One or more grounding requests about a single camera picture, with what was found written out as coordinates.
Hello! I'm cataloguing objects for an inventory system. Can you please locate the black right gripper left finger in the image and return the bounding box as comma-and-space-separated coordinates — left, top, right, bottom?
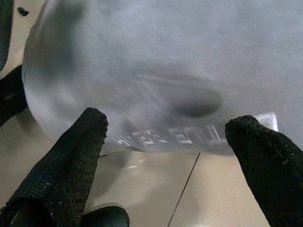
0, 107, 109, 227

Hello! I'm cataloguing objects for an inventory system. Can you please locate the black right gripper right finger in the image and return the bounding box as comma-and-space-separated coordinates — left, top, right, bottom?
224, 114, 303, 227

